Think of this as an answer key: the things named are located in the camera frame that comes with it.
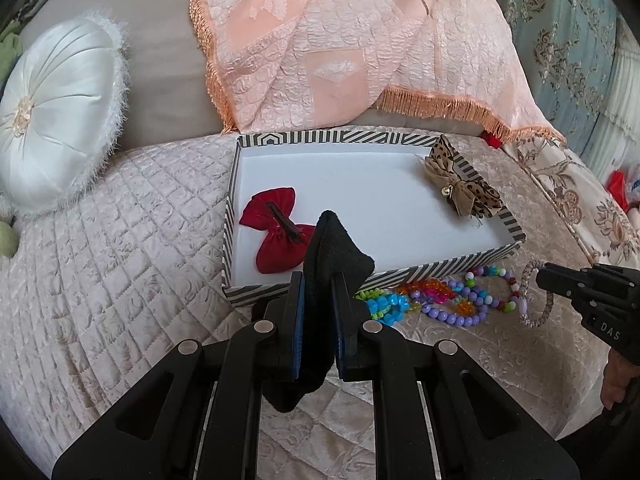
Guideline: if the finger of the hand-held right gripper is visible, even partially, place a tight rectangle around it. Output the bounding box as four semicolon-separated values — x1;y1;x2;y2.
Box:
535;262;598;295
542;287;595;319

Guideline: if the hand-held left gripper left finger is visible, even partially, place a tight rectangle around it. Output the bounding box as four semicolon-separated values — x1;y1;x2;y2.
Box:
51;271;307;480

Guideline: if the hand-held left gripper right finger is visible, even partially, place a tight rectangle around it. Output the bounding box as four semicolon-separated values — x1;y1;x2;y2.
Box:
331;272;581;480

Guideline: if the pink silver beaded bangle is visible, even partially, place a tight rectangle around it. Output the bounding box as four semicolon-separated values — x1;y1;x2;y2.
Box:
518;260;557;330

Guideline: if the neon green bead bracelet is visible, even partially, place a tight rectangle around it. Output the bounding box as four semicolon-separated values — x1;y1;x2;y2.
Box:
355;287;397;322

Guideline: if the multicolour round bead bracelet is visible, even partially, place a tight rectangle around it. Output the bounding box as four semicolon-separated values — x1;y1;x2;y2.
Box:
462;266;522;314

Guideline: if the blue bead bracelet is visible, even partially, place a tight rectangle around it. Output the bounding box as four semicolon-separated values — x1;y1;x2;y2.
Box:
365;293;412;324

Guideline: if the black fabric pouch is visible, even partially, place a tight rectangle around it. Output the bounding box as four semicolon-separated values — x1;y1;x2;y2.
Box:
265;210;375;413

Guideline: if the rainbow transparent bead bracelet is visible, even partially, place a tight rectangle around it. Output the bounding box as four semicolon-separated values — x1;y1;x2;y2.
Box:
397;279;473;315

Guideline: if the purple bead bracelet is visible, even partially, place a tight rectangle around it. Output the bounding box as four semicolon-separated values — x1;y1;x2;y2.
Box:
422;280;494;329

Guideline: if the striped cardboard box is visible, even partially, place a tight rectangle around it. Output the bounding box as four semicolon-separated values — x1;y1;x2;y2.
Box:
221;129;527;308

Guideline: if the person's right hand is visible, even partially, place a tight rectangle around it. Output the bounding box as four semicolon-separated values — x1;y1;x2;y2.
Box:
600;347;629;411

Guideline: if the floral patterned bedspread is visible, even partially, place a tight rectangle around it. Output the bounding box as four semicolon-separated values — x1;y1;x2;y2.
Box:
500;130;640;267

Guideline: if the red and white packet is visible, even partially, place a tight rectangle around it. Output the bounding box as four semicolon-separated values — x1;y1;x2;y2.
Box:
606;167;640;217

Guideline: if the red bow hair clip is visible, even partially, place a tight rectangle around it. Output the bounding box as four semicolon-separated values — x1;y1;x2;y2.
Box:
239;186;317;275

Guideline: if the leopard print bow hair clip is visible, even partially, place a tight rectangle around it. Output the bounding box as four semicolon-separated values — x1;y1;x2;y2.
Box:
424;135;503;219

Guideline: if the quilted beige bedspread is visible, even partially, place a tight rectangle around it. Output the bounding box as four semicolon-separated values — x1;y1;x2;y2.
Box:
0;125;640;480

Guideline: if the white pleated fabric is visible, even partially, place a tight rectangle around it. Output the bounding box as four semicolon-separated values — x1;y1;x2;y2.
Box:
580;19;640;162

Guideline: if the blue damask curtain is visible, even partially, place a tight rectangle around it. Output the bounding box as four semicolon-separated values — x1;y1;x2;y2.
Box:
492;0;622;107

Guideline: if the beige padded backrest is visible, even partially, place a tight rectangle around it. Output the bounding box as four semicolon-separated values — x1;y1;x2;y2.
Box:
20;0;237;152

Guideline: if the pink fringed blanket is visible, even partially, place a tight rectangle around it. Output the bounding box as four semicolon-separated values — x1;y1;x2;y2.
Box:
189;0;566;145

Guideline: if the white round satin cushion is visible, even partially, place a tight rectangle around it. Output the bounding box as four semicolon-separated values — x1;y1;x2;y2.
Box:
0;8;132;218

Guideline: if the green plush toy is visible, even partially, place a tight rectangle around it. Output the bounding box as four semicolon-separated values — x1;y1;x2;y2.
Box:
0;25;24;62

